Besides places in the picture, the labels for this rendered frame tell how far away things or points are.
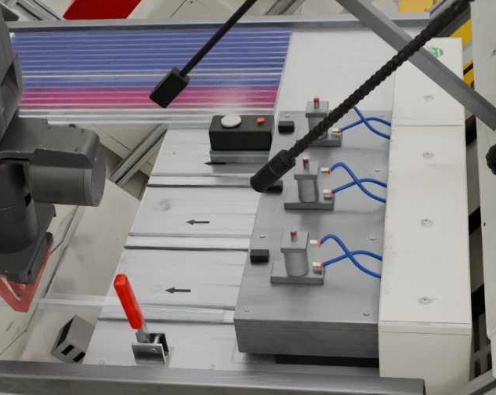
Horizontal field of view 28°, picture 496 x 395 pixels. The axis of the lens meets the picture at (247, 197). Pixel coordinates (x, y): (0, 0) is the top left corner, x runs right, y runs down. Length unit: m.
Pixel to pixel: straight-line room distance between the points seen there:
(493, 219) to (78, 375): 0.42
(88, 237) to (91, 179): 0.72
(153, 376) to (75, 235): 0.68
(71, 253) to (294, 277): 0.69
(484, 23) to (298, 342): 0.50
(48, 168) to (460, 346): 0.40
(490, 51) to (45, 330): 0.74
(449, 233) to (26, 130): 0.41
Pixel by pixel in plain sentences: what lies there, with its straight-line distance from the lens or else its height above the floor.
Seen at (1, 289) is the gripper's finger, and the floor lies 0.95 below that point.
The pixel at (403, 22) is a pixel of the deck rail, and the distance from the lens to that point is 1.44.
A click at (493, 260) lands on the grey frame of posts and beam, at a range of 0.90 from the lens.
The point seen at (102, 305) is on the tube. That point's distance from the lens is 1.02.
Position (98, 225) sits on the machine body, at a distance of 1.63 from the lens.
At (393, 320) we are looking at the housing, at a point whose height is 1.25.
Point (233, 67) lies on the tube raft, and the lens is 1.36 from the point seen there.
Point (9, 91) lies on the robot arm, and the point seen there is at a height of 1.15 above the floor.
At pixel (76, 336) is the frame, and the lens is 1.43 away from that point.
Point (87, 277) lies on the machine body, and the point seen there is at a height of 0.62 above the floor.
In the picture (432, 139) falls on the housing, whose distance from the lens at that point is 1.07.
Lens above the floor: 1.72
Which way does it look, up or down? 35 degrees down
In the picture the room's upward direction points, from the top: 49 degrees clockwise
